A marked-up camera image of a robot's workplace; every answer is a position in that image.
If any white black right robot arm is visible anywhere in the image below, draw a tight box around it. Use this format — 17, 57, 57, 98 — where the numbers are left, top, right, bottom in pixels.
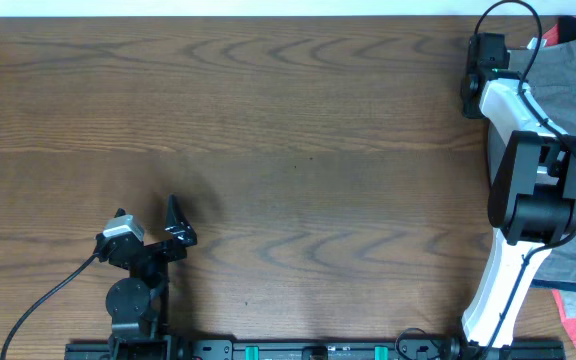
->
461, 69, 576, 359

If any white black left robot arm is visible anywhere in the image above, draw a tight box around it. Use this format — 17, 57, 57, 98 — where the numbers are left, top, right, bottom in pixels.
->
95, 195, 197, 360

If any navy blue garment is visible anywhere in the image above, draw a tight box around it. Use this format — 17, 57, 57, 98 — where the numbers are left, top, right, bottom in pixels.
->
531, 279, 576, 292

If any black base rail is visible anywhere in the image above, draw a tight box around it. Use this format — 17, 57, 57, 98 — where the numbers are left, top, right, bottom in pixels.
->
64, 337, 566, 360

